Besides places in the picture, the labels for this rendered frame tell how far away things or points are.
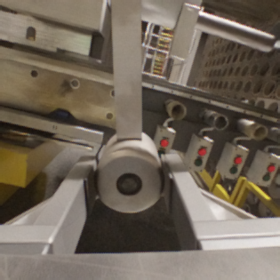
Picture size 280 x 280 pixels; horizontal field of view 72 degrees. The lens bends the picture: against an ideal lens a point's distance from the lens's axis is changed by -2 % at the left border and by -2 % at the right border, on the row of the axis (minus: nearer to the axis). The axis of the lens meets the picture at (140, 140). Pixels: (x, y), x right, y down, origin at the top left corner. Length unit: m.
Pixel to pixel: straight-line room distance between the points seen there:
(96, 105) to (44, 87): 0.24
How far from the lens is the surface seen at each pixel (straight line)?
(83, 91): 0.95
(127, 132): 0.15
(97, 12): 0.92
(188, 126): 0.94
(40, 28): 1.13
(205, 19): 1.16
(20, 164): 0.85
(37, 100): 1.02
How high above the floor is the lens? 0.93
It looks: 16 degrees down
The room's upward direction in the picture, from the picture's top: 15 degrees clockwise
